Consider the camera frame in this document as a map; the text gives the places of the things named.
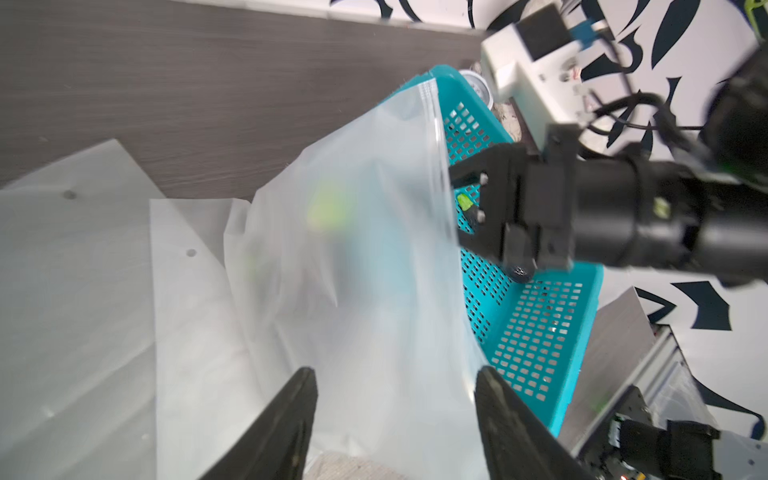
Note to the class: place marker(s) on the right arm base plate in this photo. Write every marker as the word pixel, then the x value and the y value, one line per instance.
pixel 625 444

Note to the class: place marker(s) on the small white round clock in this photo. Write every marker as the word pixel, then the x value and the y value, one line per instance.
pixel 479 85

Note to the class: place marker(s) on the translucent zip-top bag bottom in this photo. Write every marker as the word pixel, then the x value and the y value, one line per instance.
pixel 121 357

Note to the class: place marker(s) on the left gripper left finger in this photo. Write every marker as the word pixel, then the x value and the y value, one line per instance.
pixel 276 444

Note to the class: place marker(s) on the translucent zip-top bag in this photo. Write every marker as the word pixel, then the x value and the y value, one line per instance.
pixel 376 311
pixel 121 357

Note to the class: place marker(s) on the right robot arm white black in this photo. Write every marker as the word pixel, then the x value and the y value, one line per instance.
pixel 703 212

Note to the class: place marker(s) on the teal plastic basket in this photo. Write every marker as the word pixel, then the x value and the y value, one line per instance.
pixel 536 334

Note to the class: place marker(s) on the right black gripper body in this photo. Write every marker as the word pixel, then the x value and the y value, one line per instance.
pixel 547 211

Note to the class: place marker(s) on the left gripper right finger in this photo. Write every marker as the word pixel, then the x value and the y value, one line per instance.
pixel 516 444

